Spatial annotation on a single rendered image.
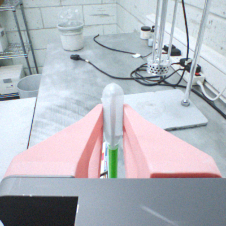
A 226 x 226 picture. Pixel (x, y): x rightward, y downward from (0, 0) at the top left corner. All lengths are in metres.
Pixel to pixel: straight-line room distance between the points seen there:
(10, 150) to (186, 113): 0.52
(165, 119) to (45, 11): 2.14
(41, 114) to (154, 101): 0.37
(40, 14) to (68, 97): 1.90
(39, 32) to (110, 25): 0.82
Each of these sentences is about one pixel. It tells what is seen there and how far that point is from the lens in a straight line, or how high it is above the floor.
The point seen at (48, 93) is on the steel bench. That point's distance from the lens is 0.81.
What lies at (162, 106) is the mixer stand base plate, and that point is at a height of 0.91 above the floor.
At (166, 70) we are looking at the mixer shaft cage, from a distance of 0.59.
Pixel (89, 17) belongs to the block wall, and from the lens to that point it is 2.59.
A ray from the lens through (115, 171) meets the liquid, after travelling 0.16.
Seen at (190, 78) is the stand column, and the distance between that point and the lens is 0.67.
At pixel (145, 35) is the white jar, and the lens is 1.33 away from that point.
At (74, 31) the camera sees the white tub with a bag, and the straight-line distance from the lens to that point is 1.14.
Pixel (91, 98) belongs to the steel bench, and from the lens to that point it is 0.74.
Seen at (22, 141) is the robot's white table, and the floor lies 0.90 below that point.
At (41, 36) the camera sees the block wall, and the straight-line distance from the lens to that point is 2.65.
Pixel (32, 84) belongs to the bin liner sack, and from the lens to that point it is 2.15.
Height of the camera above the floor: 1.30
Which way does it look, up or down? 37 degrees down
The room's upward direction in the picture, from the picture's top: 1 degrees counter-clockwise
